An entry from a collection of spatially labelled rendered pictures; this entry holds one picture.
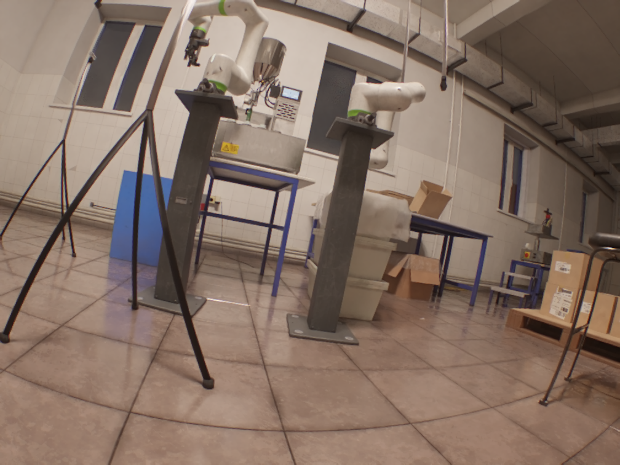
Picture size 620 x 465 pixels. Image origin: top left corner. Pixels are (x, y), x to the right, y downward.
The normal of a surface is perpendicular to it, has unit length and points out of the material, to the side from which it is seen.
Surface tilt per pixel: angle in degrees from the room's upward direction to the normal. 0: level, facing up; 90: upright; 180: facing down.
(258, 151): 90
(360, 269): 96
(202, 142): 90
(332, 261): 90
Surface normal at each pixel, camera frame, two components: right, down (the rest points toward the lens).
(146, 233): 0.26, 0.06
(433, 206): 0.11, 0.61
